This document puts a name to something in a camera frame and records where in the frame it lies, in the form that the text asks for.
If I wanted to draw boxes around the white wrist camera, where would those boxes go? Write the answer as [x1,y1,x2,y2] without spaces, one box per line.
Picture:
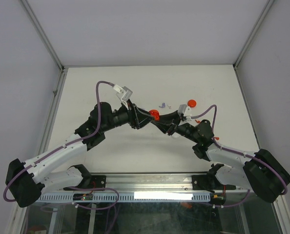
[177,104,192,122]
[113,84,133,104]

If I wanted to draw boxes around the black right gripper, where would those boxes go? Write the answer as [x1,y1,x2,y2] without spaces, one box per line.
[152,110,199,143]

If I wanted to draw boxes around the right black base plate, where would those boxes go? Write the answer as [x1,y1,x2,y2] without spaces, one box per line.
[191,174,236,193]

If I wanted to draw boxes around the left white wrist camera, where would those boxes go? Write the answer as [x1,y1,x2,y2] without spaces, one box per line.
[113,84,133,104]

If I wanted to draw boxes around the white slotted cable duct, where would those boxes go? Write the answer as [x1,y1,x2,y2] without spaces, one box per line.
[37,192,210,203]

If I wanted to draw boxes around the aluminium mounting rail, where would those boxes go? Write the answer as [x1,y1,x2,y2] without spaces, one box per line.
[37,167,245,195]

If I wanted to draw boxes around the orange earbud case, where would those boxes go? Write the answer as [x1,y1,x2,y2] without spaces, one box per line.
[187,99,197,108]
[149,109,160,121]

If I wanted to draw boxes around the white earbud case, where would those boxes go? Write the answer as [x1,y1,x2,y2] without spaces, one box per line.
[171,134,180,139]

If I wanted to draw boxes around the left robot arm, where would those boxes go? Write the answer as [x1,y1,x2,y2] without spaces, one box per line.
[3,101,160,208]

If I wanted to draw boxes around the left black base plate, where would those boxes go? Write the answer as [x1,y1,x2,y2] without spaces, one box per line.
[63,175,106,191]

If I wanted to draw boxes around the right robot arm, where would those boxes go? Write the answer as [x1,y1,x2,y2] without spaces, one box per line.
[153,112,290,203]

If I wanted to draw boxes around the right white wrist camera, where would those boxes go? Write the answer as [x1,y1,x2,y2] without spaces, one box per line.
[177,104,192,122]

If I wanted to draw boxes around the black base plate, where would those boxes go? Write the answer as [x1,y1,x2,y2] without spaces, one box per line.
[191,174,236,193]
[63,175,106,191]

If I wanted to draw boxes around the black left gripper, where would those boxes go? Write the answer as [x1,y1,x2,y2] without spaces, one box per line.
[101,99,155,133]

